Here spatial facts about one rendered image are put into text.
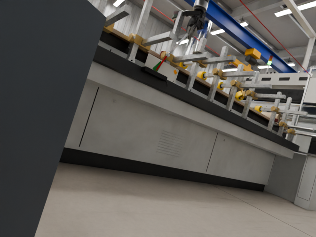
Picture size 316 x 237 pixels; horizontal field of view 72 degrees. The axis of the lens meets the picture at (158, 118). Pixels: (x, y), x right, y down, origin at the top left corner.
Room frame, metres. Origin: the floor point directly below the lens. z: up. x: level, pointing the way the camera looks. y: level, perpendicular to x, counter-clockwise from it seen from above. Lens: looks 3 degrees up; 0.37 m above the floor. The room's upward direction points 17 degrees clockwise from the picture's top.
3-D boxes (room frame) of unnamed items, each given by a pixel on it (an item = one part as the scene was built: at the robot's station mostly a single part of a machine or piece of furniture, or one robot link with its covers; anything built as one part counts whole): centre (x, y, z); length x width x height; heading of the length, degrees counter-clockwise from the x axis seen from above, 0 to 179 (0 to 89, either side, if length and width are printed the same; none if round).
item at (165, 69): (1.37, 0.07, 0.75); 0.26 x 0.01 x 0.10; 126
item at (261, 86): (1.84, -0.61, 0.95); 0.50 x 0.04 x 0.04; 36
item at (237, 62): (5.82, -1.96, 2.65); 1.70 x 0.09 x 0.32; 122
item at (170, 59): (1.43, 0.04, 0.85); 0.14 x 0.06 x 0.05; 126
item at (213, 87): (1.70, -0.35, 0.93); 0.04 x 0.04 x 0.48; 36
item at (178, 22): (1.41, 0.06, 0.93); 0.04 x 0.04 x 0.48; 36
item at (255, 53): (5.82, -1.96, 2.95); 0.34 x 0.26 x 0.49; 122
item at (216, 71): (1.72, -0.37, 0.95); 0.14 x 0.06 x 0.05; 126
